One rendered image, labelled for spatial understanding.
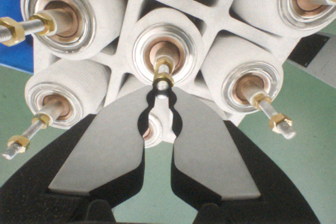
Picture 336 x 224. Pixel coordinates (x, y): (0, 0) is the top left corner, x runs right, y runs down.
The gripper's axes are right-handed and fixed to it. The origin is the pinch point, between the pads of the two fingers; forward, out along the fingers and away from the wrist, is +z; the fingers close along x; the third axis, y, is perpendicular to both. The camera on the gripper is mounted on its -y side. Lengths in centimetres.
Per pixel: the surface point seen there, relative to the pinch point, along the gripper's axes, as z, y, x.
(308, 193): 35, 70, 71
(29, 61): 26.1, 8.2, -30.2
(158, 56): 6.4, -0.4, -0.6
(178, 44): 9.1, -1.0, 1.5
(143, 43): 9.0, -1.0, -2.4
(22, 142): 1.9, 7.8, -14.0
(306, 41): 22.4, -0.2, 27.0
